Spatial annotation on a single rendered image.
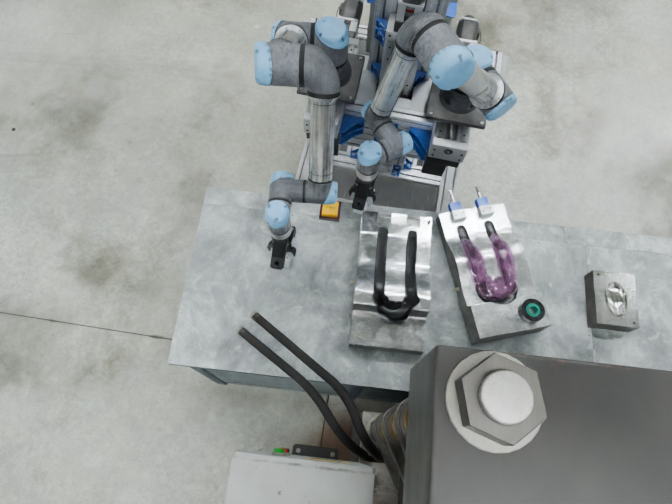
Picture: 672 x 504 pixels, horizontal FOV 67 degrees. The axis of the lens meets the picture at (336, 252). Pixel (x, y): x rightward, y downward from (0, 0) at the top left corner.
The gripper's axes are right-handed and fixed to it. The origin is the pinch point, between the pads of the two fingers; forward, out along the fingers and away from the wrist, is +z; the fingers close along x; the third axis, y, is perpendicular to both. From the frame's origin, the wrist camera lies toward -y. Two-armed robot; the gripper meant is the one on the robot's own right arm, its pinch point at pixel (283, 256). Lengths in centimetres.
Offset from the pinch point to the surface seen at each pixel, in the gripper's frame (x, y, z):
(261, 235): 11.2, 8.1, 4.6
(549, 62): -119, 198, 85
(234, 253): 19.1, -1.3, 4.6
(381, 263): -35.8, 4.5, -3.3
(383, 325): -40.9, -17.3, -1.5
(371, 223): -29.1, 18.7, -4.4
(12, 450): 114, -95, 85
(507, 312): -82, -4, -6
